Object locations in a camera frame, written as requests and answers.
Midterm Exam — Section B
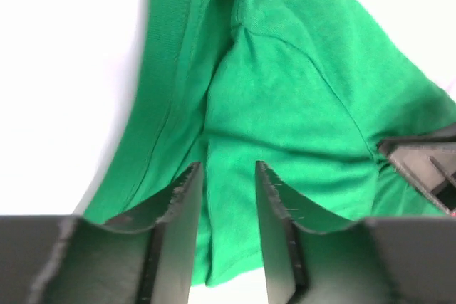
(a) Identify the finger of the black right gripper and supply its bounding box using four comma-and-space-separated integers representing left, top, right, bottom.
377, 124, 455, 216

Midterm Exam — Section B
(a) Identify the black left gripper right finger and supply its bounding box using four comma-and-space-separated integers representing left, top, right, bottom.
255, 162, 455, 303

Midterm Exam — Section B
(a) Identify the green t-shirt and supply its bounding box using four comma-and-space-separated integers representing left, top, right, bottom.
84, 0, 455, 286

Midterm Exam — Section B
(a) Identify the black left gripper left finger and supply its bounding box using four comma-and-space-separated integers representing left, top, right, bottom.
1, 162, 203, 304

